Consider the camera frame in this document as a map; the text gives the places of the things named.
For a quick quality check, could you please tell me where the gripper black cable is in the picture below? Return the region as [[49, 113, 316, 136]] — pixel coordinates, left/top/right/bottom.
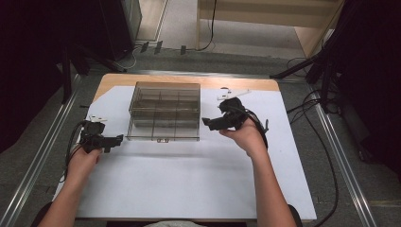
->
[[244, 107, 270, 150], [60, 120, 89, 183]]

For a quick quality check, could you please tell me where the black hanging cable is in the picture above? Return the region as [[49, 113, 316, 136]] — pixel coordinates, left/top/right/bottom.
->
[[188, 0, 219, 53]]

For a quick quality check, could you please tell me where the clear plastic compartment box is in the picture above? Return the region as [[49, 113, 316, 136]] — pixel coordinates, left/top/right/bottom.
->
[[125, 80, 202, 144]]

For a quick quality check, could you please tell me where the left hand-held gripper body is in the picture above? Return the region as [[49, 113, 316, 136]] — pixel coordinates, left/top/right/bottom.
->
[[78, 114, 108, 154]]

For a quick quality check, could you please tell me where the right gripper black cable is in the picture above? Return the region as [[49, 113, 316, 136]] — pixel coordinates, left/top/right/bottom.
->
[[244, 107, 270, 150]]

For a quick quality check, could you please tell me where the person's left hand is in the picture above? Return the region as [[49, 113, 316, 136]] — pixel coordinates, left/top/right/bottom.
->
[[66, 146, 104, 182]]

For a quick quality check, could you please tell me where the black cabinet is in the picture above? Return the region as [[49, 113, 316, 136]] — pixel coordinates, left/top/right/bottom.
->
[[99, 0, 144, 62]]

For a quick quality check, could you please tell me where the black floor cable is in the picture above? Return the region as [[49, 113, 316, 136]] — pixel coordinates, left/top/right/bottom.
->
[[286, 89, 340, 227]]

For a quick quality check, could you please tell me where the wooden table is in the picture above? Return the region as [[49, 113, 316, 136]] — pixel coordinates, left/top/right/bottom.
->
[[52, 73, 318, 222]]

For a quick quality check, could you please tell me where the black tripod stand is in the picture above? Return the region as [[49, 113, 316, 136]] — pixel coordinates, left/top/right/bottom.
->
[[60, 41, 128, 105], [269, 18, 344, 115]]

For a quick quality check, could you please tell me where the person's light clothing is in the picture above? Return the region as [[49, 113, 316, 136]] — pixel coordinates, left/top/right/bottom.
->
[[142, 219, 203, 227]]

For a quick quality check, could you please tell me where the person's right hand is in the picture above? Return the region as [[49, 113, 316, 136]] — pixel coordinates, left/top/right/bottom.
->
[[218, 117, 270, 159]]

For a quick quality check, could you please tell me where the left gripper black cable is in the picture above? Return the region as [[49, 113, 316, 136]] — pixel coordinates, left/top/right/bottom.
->
[[60, 120, 89, 183]]

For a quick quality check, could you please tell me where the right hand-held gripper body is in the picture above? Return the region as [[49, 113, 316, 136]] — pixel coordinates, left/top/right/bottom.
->
[[216, 88, 253, 131]]

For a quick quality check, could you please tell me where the white paper sheet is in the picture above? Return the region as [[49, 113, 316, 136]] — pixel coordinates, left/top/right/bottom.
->
[[52, 84, 318, 221]]

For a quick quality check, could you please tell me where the metal floor rail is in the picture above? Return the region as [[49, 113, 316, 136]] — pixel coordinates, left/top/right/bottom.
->
[[0, 75, 82, 227], [310, 91, 378, 227]]

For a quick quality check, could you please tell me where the light wooden shelf unit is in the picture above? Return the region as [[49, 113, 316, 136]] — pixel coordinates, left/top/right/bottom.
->
[[196, 0, 346, 60]]

